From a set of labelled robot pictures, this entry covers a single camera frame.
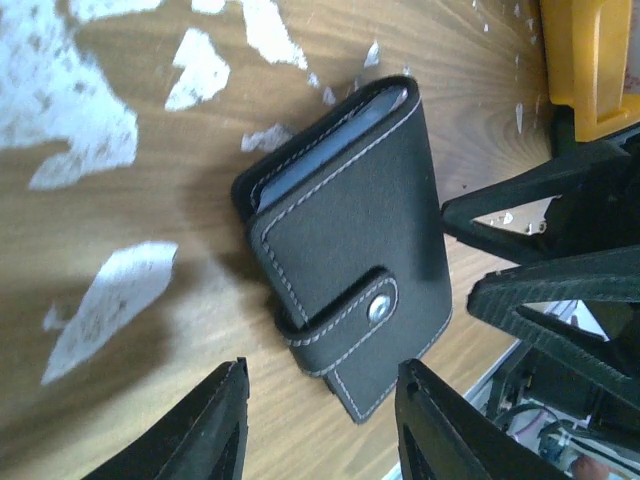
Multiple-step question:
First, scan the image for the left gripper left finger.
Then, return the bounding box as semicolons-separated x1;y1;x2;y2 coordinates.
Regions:
86;357;250;480

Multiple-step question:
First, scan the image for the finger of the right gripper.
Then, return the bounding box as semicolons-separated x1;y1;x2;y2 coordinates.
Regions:
467;244;640;431
441;142;639;265

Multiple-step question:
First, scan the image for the orange bin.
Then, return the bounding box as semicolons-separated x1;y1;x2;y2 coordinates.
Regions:
540;1;639;142

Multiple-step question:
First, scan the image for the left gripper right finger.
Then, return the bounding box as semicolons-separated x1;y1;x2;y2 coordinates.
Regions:
395;359;565;480

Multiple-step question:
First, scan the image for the black leather card holder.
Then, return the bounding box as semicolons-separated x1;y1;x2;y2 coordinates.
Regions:
231;75;453;424

